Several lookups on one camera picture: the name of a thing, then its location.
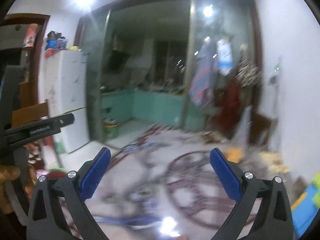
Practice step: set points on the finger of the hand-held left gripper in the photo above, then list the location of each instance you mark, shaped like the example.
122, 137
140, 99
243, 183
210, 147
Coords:
42, 127

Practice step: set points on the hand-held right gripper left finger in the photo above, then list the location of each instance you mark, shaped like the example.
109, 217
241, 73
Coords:
96, 175

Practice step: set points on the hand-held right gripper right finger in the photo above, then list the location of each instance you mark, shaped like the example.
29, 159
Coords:
225, 175

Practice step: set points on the red bucket with green rim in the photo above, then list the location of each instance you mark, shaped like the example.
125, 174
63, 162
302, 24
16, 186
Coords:
56, 173

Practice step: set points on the person's left hand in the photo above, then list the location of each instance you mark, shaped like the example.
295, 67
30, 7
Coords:
8, 173

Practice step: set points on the carved wooden chair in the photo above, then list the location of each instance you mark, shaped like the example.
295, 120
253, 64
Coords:
27, 115

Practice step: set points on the orange snack pile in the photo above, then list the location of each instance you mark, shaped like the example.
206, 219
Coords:
233, 153

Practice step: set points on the green liquid bottle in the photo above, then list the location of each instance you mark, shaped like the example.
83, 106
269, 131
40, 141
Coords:
60, 147

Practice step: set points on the white refrigerator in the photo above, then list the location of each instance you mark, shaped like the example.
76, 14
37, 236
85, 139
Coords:
67, 92

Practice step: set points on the green waste bin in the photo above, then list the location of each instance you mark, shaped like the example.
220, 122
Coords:
111, 128

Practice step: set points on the pale yellow plastic bag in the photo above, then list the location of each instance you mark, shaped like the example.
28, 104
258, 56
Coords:
272, 162

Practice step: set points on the floral tablecloth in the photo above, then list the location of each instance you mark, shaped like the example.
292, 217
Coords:
150, 180

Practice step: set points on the colourful hanging decoration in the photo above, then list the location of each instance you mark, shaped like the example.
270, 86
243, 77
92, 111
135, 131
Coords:
30, 36

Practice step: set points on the dark wooden chair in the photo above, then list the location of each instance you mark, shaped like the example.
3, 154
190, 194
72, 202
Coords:
266, 127

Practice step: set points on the pile of colourful clothes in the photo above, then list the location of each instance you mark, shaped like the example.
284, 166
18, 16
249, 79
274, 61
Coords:
55, 43

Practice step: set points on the red garment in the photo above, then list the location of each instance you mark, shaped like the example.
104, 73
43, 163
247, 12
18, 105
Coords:
228, 107

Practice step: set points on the blue colourful box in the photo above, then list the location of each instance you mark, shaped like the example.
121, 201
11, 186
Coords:
307, 205

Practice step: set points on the teal kitchen cabinets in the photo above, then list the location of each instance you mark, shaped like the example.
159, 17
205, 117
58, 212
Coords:
155, 107

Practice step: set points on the plaid towel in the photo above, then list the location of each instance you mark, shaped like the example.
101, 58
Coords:
202, 80

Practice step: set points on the patterned fabric bag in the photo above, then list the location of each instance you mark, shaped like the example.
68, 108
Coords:
247, 73

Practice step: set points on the white blue plastic bag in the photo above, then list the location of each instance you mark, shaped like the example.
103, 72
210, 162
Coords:
225, 57

